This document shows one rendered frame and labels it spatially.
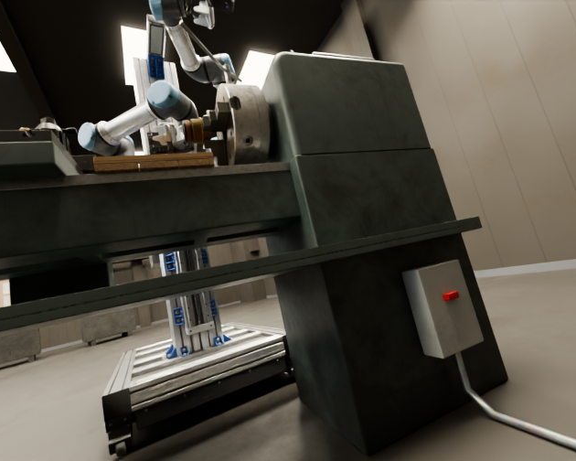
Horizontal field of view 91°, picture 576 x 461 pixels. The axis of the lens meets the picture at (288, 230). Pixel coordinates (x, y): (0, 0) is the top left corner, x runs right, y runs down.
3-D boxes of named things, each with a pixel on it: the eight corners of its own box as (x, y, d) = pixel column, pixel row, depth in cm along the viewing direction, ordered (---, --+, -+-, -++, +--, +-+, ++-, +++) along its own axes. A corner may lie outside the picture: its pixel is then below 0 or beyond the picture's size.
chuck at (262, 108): (251, 177, 126) (240, 106, 125) (275, 161, 97) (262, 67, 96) (243, 178, 125) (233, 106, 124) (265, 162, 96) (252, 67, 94)
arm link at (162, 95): (104, 161, 143) (195, 114, 129) (75, 151, 129) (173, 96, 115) (101, 140, 145) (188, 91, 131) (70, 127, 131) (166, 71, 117)
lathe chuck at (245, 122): (243, 178, 125) (233, 106, 124) (265, 162, 96) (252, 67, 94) (223, 180, 122) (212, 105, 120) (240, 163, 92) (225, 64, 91)
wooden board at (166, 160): (205, 203, 116) (204, 194, 117) (215, 164, 83) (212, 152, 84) (122, 212, 105) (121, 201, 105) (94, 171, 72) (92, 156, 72)
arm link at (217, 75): (229, 156, 180) (202, 56, 150) (252, 152, 181) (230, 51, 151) (229, 162, 170) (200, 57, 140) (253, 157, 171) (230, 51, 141)
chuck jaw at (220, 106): (232, 120, 105) (238, 97, 94) (234, 132, 104) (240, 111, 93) (201, 120, 101) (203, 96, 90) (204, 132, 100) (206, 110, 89)
